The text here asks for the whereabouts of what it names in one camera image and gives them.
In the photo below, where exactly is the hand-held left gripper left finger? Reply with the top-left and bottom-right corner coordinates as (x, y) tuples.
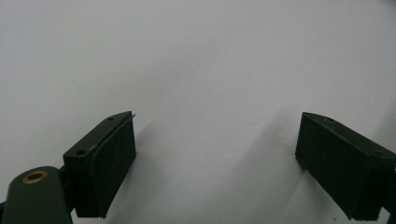
(63, 110), (137, 219)

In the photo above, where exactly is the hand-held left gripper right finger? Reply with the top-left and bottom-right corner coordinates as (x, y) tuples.
(294, 111), (396, 222)

